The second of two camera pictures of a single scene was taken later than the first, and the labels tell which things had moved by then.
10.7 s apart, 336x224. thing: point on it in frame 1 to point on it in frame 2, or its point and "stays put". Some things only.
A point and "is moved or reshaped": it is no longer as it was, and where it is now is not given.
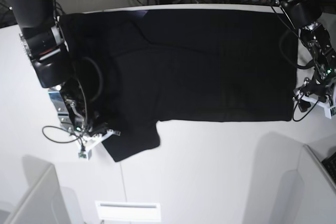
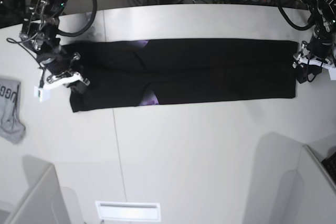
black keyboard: x=329 y=164 stays put
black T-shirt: x=134 y=69 is moved or reshaped
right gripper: x=311 y=89 to x=318 y=51
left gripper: x=88 y=138 to x=59 y=64
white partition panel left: x=44 y=201 stays put
